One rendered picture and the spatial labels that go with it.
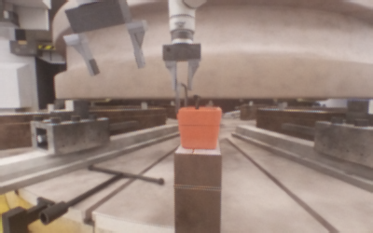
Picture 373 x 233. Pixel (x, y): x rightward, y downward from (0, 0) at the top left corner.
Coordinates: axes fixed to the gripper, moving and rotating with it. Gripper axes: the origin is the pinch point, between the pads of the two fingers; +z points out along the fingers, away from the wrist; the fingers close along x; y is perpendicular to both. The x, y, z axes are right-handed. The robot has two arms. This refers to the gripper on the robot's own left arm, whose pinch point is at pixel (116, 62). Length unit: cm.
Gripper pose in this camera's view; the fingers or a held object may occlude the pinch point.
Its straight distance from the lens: 51.6
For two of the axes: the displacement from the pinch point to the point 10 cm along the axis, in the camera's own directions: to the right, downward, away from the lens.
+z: 1.7, 8.7, 4.7
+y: 1.0, -4.9, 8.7
